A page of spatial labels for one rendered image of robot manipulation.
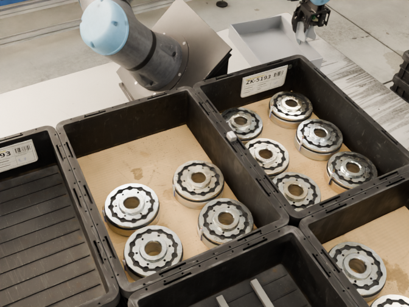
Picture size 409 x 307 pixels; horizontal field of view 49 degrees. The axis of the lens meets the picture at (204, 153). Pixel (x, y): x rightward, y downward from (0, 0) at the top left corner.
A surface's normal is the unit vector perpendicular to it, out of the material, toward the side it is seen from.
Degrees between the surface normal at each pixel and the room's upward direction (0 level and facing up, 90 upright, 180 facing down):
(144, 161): 0
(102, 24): 45
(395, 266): 0
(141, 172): 0
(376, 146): 90
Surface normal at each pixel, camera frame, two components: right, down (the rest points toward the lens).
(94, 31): -0.51, -0.17
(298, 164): 0.04, -0.68
